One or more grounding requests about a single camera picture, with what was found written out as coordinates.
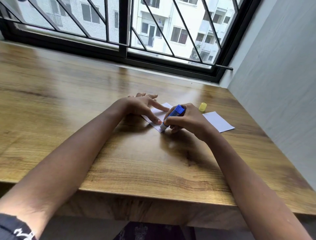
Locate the person's right hand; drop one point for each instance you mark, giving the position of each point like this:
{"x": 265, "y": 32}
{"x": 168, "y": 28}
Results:
{"x": 192, "y": 122}

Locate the person's left hand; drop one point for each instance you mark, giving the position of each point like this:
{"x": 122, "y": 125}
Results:
{"x": 135, "y": 105}

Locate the person's right thumb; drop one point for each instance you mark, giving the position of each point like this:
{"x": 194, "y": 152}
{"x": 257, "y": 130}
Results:
{"x": 174, "y": 120}

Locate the person's left thumb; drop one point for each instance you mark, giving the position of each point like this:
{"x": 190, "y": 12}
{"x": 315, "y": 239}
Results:
{"x": 151, "y": 117}

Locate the white paper strip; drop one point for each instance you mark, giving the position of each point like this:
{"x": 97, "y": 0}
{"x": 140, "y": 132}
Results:
{"x": 158, "y": 115}

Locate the blue glue stick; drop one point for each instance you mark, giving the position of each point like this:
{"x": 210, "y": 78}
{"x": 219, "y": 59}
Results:
{"x": 177, "y": 111}

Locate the person's left forearm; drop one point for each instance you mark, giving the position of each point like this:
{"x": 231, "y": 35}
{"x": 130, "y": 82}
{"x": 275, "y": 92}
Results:
{"x": 66, "y": 158}

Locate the person's right forearm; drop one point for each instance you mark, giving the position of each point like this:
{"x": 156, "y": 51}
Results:
{"x": 249, "y": 188}

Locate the yellow glue stick cap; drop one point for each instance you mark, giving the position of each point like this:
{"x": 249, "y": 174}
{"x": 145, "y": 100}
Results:
{"x": 202, "y": 107}

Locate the white paper sheet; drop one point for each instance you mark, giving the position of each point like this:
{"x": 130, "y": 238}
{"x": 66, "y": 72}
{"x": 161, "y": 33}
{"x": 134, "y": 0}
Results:
{"x": 219, "y": 121}

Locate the black metal window grille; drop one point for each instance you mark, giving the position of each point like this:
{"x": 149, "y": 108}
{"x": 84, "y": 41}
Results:
{"x": 158, "y": 27}

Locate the white apartment building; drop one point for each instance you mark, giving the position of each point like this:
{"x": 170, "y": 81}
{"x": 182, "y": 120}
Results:
{"x": 177, "y": 24}

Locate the dark patterned sleeve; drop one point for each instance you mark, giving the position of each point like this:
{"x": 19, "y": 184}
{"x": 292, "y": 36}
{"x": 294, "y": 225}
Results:
{"x": 13, "y": 228}

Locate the black window frame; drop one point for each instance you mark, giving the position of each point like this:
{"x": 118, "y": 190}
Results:
{"x": 124, "y": 29}

